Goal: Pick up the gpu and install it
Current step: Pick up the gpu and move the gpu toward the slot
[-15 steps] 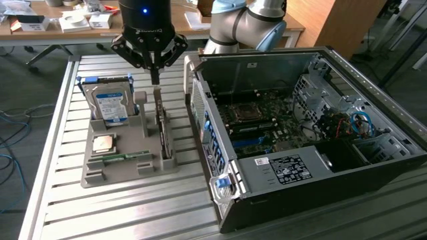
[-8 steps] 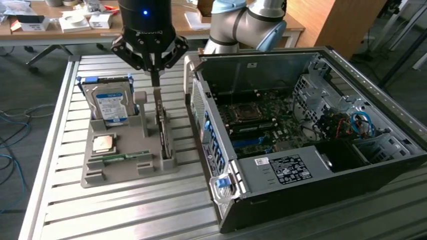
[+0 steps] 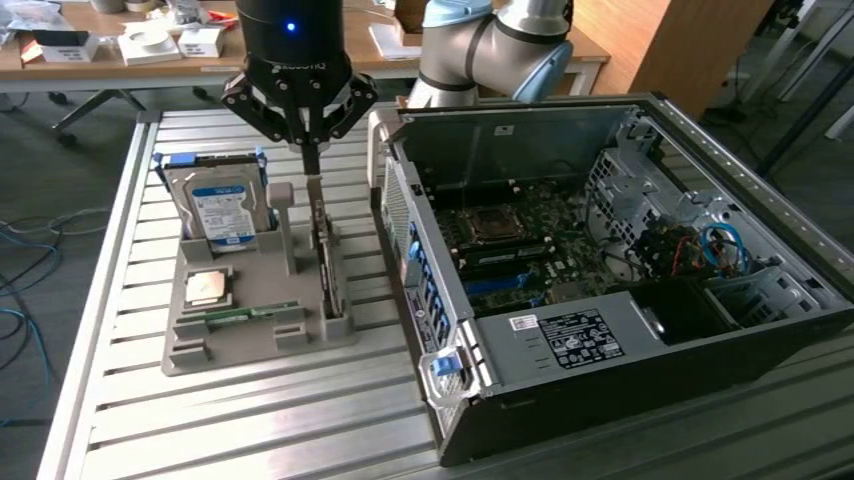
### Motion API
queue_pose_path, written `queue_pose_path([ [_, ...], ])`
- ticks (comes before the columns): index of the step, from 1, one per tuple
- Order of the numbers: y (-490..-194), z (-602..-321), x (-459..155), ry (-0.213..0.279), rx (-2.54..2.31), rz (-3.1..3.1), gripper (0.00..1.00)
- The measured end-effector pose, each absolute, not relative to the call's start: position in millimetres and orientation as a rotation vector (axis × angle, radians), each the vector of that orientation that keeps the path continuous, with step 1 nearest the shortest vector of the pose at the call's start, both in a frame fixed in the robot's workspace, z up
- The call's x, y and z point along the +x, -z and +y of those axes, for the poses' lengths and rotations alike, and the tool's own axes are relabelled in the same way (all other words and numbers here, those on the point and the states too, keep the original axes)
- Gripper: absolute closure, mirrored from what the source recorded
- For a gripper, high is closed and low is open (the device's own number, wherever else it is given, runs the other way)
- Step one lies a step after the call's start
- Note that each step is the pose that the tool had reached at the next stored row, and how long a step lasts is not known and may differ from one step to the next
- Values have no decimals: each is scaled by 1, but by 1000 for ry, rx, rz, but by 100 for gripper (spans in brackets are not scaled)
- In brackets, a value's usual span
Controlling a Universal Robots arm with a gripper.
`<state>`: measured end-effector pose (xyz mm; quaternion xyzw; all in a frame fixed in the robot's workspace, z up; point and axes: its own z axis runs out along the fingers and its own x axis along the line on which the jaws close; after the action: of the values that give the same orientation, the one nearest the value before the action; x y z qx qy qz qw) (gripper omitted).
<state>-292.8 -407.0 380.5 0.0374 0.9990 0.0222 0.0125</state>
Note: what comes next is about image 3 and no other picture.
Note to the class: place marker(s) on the brown cardboard box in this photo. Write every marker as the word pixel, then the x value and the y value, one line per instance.
pixel 408 20

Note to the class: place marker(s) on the grey power supply unit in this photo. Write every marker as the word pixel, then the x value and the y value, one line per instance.
pixel 567 335

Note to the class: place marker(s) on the grey parts rack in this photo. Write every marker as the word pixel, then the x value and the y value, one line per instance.
pixel 260 295

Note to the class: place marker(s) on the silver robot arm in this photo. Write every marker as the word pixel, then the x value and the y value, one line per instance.
pixel 453 50

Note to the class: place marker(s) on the hard disk with blue bracket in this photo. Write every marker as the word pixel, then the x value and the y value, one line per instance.
pixel 220 205

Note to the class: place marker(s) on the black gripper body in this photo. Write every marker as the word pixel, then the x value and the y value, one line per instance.
pixel 293 45

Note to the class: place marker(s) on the blue expansion slot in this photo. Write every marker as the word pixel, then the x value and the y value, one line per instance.
pixel 496 286

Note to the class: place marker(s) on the green motherboard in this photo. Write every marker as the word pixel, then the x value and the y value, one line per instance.
pixel 567 240

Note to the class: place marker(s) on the green RAM stick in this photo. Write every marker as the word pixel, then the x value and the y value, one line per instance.
pixel 240 314

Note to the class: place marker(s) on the blue slot retention bar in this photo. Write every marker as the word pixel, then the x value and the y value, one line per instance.
pixel 427 285

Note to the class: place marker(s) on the wooden cabinet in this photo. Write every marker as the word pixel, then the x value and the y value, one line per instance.
pixel 667 50

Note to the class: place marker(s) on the metal drive cage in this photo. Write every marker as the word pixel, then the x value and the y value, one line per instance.
pixel 633 200

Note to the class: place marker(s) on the white box with tape roll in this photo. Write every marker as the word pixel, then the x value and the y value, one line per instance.
pixel 148 47

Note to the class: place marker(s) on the silver CPU chip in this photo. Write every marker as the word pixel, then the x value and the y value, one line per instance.
pixel 205 287

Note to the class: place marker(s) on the black and white box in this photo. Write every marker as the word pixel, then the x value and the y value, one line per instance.
pixel 62 47

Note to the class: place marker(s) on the blue case latch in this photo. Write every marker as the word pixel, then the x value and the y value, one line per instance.
pixel 445 364

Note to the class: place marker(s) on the white cardboard box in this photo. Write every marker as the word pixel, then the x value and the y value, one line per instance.
pixel 200 42

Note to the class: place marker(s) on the black open PC case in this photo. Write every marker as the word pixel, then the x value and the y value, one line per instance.
pixel 600 400

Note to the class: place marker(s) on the white paper sheets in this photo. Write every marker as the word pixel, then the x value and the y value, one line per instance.
pixel 393 42

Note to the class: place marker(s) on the CPU socket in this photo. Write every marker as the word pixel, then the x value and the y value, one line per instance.
pixel 496 224

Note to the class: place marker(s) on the black RAM slot bank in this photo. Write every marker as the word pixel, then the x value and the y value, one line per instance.
pixel 503 252

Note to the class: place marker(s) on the wooden desk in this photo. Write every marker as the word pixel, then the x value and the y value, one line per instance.
pixel 373 65
pixel 80 70

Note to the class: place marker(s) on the metal disk bay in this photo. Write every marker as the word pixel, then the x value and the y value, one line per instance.
pixel 760 300

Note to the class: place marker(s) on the graphics card with metal bracket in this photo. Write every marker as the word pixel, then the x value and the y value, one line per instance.
pixel 327 260

